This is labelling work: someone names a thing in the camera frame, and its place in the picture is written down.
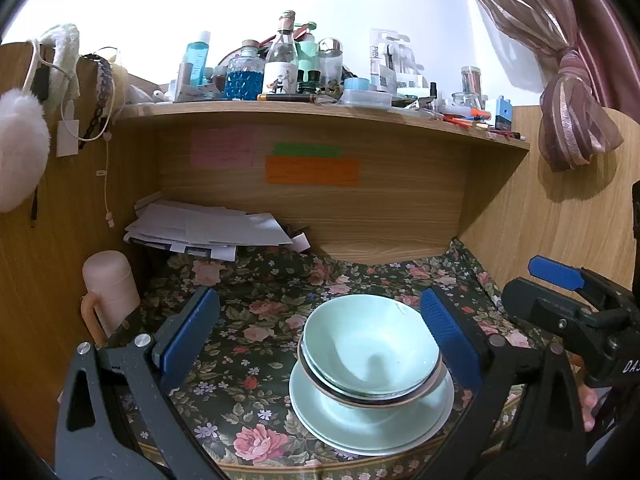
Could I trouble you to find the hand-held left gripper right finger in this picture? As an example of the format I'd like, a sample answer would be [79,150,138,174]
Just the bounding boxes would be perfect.
[420,287,586,480]

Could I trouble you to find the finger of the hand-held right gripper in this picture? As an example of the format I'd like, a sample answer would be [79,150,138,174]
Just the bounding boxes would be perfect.
[501,277,608,347]
[529,255,626,306]

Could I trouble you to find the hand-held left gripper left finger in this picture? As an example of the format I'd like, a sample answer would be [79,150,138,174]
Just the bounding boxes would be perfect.
[55,286,221,480]

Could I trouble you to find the light green bowl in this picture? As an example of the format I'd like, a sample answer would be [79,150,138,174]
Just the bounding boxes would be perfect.
[303,294,443,396]

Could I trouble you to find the light green plate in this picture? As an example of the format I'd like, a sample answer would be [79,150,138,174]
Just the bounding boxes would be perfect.
[289,360,456,448]

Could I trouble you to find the pink bowl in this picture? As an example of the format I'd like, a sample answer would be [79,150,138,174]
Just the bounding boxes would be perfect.
[297,337,447,409]

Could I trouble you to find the white plate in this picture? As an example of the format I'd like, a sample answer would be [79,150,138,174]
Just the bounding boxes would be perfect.
[292,375,453,457]

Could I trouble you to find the person's right hand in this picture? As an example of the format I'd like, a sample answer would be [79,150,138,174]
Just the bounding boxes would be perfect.
[578,386,602,432]

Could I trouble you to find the floral tablecloth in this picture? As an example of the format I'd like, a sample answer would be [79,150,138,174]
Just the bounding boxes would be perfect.
[107,237,576,480]

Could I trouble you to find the stack of white papers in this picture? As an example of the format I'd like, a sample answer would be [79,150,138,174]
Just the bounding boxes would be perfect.
[124,199,296,263]

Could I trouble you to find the pink striped curtain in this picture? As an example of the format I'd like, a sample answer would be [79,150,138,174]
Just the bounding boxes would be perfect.
[455,0,640,173]

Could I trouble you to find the blue pencil sharpener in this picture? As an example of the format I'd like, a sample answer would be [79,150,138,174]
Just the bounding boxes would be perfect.
[492,99,513,131]

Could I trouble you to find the empty glass jar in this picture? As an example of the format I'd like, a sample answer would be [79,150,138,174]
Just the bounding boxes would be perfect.
[451,91,483,113]

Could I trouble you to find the pink sticky note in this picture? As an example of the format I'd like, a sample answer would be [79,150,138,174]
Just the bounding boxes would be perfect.
[191,129,255,168]

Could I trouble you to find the tall jar of pencils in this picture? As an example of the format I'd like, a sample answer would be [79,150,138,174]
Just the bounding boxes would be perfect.
[460,66,482,98]

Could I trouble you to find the orange sticky note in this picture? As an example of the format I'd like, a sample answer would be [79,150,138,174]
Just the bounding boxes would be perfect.
[265,156,362,187]

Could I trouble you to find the green sticky note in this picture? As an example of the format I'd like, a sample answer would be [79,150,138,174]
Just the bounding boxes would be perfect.
[272,144,343,157]

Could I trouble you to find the white brush package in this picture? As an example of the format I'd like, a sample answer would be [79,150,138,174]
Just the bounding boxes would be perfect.
[370,28,401,92]
[397,42,426,88]

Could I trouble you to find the clear plastic lidded container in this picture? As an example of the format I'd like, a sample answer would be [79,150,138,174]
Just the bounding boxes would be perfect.
[341,91,392,108]

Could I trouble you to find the white fluffy earmuffs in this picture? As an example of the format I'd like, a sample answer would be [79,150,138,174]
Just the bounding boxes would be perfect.
[0,24,81,213]

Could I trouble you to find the small brown bottle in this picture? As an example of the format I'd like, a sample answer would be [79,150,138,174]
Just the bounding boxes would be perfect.
[177,61,195,96]

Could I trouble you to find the brown studded headband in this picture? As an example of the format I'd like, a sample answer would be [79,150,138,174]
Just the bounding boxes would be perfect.
[80,52,113,151]

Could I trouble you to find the glass bottle with blue liquid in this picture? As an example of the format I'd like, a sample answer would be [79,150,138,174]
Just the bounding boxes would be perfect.
[224,40,266,101]

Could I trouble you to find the light blue plastic bottle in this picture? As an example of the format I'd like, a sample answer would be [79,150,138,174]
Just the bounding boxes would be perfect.
[185,31,212,87]

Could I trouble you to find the tall clear bottle illustrated label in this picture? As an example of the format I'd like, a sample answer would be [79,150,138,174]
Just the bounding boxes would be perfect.
[263,10,300,96]

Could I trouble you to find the clear jar with silver cap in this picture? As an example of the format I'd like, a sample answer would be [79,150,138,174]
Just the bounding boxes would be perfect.
[316,37,345,86]

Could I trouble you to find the green pump bottle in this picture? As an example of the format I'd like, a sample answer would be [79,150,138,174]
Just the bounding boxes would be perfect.
[295,21,320,73]

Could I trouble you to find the pink cup with handle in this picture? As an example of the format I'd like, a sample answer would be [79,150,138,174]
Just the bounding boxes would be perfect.
[81,250,141,348]

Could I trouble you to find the white charger with cable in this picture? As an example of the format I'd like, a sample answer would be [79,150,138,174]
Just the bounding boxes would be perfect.
[27,40,116,228]

